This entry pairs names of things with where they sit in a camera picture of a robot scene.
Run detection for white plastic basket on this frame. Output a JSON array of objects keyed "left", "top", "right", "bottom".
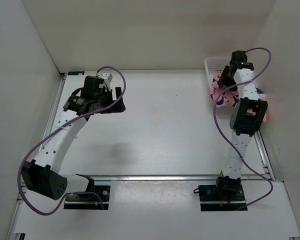
[{"left": 204, "top": 56, "right": 260, "bottom": 87}]

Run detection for right aluminium rail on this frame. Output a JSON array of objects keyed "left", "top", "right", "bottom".
[{"left": 254, "top": 131, "right": 276, "bottom": 181}]

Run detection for aluminium rail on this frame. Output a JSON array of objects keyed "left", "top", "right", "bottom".
[
  {"left": 91, "top": 174, "right": 276, "bottom": 183},
  {"left": 254, "top": 131, "right": 276, "bottom": 181},
  {"left": 42, "top": 73, "right": 67, "bottom": 139}
]

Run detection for black label sticker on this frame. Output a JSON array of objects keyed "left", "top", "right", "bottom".
[{"left": 67, "top": 71, "right": 85, "bottom": 76}]

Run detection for left aluminium rail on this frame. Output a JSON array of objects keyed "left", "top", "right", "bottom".
[{"left": 42, "top": 73, "right": 67, "bottom": 139}]

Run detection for pink shark print shorts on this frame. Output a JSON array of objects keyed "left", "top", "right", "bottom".
[{"left": 207, "top": 72, "right": 266, "bottom": 108}]

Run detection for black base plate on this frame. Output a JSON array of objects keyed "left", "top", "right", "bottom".
[
  {"left": 193, "top": 185, "right": 248, "bottom": 212},
  {"left": 63, "top": 181, "right": 111, "bottom": 211}
]

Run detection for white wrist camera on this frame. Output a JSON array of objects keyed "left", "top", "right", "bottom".
[{"left": 96, "top": 72, "right": 113, "bottom": 86}]

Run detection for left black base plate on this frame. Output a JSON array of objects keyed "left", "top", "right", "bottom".
[{"left": 63, "top": 181, "right": 111, "bottom": 211}]

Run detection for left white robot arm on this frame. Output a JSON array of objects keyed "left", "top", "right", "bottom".
[{"left": 21, "top": 73, "right": 126, "bottom": 200}]

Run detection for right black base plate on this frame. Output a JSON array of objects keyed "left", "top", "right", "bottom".
[{"left": 193, "top": 185, "right": 248, "bottom": 212}]

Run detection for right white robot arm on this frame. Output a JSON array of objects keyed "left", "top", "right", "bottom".
[{"left": 214, "top": 50, "right": 268, "bottom": 200}]

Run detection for front aluminium rail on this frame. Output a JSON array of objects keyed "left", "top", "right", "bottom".
[{"left": 91, "top": 174, "right": 276, "bottom": 183}]

